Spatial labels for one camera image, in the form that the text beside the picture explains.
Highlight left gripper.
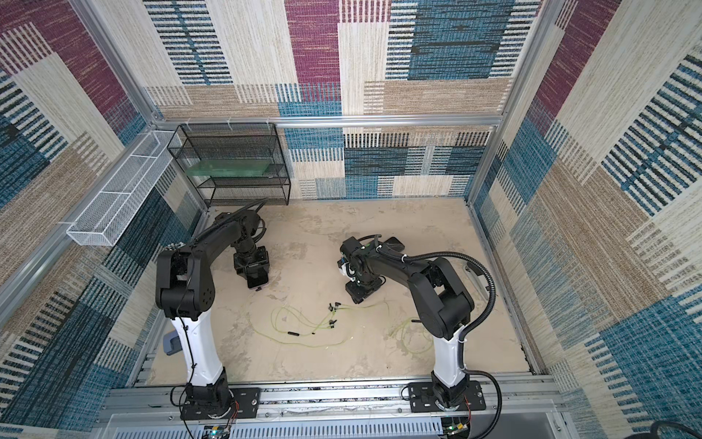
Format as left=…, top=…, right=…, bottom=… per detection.
left=236, top=240, right=272, bottom=277

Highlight green wired earphones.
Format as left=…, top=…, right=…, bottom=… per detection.
left=247, top=301, right=389, bottom=349
left=383, top=307, right=433, bottom=356

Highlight blue-edged smartphone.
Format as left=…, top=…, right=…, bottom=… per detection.
left=382, top=237, right=405, bottom=254

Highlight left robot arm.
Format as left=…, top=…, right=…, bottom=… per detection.
left=155, top=199, right=270, bottom=421

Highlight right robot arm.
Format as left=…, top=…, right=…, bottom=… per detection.
left=337, top=237, right=475, bottom=410

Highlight cup of coloured pencils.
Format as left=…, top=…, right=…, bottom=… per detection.
left=165, top=241, right=185, bottom=251

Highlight green board on shelf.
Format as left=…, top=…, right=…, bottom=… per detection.
left=186, top=159, right=271, bottom=177

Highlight blue grey stapler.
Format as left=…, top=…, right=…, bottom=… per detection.
left=162, top=330, right=183, bottom=356

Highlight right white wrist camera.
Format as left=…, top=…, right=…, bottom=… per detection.
left=337, top=257, right=355, bottom=278

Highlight right black corrugated cable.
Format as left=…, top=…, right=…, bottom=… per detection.
left=355, top=234, right=497, bottom=341

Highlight black corrugated cable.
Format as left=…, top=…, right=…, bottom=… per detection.
left=191, top=198, right=270, bottom=245
left=355, top=234, right=497, bottom=341

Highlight left black corrugated cable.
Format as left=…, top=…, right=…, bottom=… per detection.
left=191, top=198, right=270, bottom=245

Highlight black wire mesh shelf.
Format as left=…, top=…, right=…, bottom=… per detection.
left=166, top=123, right=292, bottom=208

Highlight black handled tool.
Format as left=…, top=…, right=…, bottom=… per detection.
left=464, top=263, right=489, bottom=294

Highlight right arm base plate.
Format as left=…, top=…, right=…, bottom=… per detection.
left=402, top=380, right=486, bottom=413

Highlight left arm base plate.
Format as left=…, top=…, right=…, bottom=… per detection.
left=180, top=387, right=261, bottom=421

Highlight white wire mesh basket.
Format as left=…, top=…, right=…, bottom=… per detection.
left=67, top=130, right=173, bottom=247

